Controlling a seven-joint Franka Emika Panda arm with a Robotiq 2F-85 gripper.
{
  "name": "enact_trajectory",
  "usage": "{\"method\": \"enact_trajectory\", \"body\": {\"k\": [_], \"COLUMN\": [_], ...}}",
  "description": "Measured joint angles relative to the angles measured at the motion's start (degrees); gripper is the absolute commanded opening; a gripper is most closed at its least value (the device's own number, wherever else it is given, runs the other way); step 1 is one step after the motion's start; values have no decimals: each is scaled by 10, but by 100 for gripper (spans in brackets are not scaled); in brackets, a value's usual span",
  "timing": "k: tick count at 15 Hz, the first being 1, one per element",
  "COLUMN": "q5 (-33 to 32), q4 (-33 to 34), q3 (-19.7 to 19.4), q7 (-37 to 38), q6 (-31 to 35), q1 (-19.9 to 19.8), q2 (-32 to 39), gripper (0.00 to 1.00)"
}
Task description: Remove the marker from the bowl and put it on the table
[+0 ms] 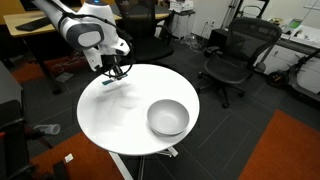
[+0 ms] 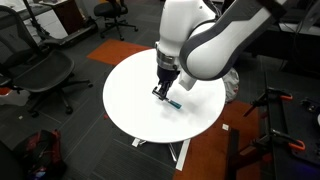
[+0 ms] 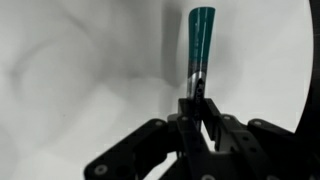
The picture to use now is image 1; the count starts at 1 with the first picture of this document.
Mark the small white tag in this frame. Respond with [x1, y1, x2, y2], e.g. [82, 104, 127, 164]
[64, 152, 75, 164]

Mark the wooden desk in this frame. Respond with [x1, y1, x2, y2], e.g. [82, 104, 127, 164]
[2, 7, 172, 95]

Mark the black keyboard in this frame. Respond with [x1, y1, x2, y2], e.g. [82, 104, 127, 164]
[14, 16, 53, 33]

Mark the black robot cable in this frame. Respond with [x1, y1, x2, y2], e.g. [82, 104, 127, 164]
[111, 25, 136, 80]

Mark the black equipment stand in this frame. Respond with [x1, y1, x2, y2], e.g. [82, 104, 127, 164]
[0, 61, 56, 180]

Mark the teal whiteboard marker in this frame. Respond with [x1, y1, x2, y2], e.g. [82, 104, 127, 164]
[101, 74, 129, 86]

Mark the white counter cabinet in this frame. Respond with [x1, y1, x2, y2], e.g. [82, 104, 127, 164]
[254, 18, 320, 95]

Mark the black high-back office chair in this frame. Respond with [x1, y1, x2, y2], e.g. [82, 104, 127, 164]
[117, 0, 176, 65]

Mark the clear plastic cup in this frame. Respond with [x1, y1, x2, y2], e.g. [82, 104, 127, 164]
[32, 123, 62, 136]

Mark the black low cabinet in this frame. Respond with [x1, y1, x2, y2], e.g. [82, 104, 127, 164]
[205, 27, 235, 58]

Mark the white round bowl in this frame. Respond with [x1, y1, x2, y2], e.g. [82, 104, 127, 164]
[146, 98, 191, 137]

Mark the white small cabinet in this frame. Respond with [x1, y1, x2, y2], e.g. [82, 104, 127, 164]
[169, 10, 196, 40]

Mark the silver table base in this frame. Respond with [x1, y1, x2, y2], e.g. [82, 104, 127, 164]
[108, 145, 180, 180]

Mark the green box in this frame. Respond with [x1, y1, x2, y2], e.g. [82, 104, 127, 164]
[287, 18, 303, 30]

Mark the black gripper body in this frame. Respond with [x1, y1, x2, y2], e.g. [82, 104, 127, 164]
[103, 54, 126, 72]

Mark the black electric scooter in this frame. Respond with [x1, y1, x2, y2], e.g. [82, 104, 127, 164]
[264, 49, 320, 108]

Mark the black mesh office chair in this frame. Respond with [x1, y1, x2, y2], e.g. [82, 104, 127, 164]
[196, 16, 284, 110]

